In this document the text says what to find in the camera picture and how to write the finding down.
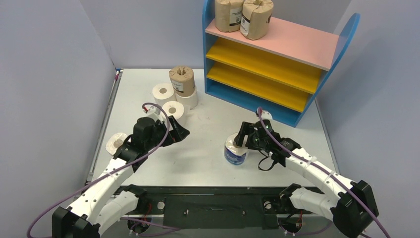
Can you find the brown roll cloud logo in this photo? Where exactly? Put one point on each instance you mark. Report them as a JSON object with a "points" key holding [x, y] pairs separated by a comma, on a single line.
{"points": [[256, 15]]}

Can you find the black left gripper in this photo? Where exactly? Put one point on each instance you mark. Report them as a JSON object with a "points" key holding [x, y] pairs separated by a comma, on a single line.
{"points": [[178, 133]]}

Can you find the brown roll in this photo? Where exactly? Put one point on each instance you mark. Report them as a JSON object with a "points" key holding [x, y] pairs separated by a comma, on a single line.
{"points": [[228, 15], [182, 79]]}

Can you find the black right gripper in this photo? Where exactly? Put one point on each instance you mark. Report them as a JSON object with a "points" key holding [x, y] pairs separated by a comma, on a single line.
{"points": [[250, 137]]}

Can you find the blue plastic tissue roll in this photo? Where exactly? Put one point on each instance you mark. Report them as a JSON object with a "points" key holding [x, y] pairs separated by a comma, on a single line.
{"points": [[233, 154]]}

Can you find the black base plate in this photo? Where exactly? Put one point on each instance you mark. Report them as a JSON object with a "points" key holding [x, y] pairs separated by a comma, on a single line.
{"points": [[188, 207]]}

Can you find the aluminium rail frame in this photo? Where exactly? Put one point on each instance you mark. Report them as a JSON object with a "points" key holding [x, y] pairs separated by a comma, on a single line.
{"points": [[199, 159]]}

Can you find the white paper roll under stack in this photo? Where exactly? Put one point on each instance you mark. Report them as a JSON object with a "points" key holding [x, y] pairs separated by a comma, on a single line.
{"points": [[188, 101]]}

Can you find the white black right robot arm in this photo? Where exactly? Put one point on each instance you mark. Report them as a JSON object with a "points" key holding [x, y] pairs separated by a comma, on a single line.
{"points": [[350, 205]]}

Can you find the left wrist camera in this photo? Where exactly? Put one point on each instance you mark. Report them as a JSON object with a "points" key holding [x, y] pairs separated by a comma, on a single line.
{"points": [[152, 112]]}

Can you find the colourful wooden shelf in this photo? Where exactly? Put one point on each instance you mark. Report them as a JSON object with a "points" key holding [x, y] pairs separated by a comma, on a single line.
{"points": [[282, 72]]}

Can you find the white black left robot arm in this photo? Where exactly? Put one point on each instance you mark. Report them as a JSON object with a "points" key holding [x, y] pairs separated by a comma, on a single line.
{"points": [[93, 213]]}

